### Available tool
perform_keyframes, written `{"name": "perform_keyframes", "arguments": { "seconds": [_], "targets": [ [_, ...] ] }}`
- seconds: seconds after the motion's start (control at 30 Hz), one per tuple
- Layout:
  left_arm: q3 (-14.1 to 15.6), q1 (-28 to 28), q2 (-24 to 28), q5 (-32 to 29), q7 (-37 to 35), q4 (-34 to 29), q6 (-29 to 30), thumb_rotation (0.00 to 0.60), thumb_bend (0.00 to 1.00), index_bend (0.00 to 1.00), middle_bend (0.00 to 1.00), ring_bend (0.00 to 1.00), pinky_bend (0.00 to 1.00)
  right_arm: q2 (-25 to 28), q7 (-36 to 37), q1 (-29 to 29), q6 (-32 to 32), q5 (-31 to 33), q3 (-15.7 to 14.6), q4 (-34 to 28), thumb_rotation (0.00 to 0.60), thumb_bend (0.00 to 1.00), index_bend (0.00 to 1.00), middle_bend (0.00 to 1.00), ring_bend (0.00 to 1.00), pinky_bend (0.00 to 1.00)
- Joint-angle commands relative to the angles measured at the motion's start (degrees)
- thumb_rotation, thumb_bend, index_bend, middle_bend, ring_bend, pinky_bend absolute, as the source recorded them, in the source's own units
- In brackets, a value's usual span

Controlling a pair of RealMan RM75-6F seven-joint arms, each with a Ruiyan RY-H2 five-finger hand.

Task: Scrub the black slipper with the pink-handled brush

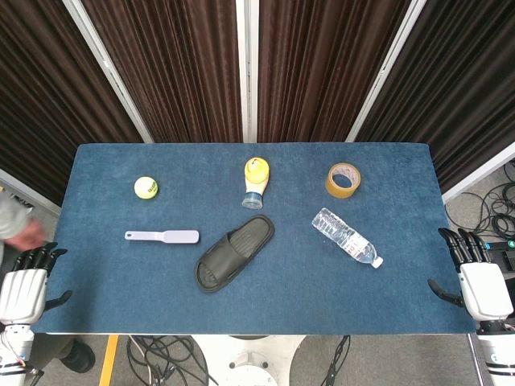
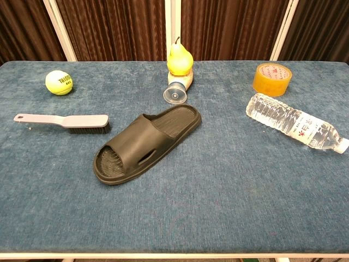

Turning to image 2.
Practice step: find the black rubber slipper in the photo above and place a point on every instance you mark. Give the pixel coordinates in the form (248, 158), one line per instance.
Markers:
(136, 142)

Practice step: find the yellow pear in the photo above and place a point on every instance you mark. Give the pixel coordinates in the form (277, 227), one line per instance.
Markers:
(179, 61)

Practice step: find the blue table mat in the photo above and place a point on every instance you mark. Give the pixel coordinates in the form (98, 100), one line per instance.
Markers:
(218, 191)

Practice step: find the yellow packing tape roll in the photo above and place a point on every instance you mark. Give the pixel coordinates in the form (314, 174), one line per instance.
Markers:
(270, 82)

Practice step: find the clear plastic water bottle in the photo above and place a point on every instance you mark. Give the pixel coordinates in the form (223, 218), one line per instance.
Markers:
(286, 117)

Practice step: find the brown pleated curtain panel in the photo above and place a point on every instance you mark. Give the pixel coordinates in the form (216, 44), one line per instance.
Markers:
(321, 30)
(24, 30)
(231, 27)
(117, 30)

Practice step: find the yellow tennis ball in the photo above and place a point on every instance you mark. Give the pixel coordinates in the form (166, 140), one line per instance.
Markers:
(58, 82)

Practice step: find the white screen frame post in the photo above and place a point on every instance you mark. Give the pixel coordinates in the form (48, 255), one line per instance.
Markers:
(173, 21)
(283, 30)
(61, 32)

